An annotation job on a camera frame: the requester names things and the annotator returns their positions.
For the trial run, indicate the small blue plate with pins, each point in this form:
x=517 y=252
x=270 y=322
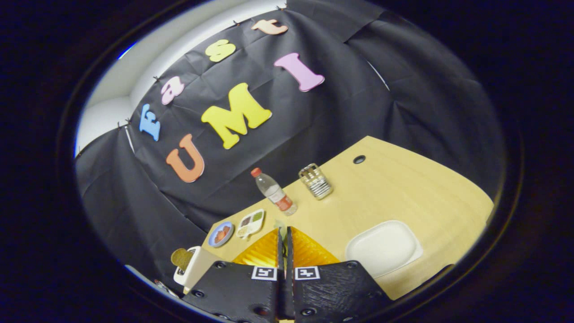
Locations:
x=211 y=240

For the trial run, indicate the red food pieces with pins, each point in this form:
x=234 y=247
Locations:
x=220 y=234

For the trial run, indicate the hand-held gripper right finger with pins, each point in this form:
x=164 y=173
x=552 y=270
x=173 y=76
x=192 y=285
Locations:
x=336 y=291

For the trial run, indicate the white toaster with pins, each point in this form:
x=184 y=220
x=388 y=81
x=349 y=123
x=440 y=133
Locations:
x=204 y=269

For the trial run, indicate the black desk grommet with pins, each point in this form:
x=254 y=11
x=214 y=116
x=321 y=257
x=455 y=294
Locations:
x=359 y=159

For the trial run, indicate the white square plate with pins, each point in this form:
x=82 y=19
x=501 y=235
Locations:
x=383 y=249

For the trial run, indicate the white divided seasoning tray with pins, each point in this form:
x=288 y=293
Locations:
x=251 y=229

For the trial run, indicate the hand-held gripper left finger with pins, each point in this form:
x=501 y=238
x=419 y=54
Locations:
x=233 y=291

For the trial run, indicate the brown toasted bread slice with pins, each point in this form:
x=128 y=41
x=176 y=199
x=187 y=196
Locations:
x=181 y=259

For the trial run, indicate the clear water bottle red cap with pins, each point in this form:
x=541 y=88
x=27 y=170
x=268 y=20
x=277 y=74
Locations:
x=273 y=192

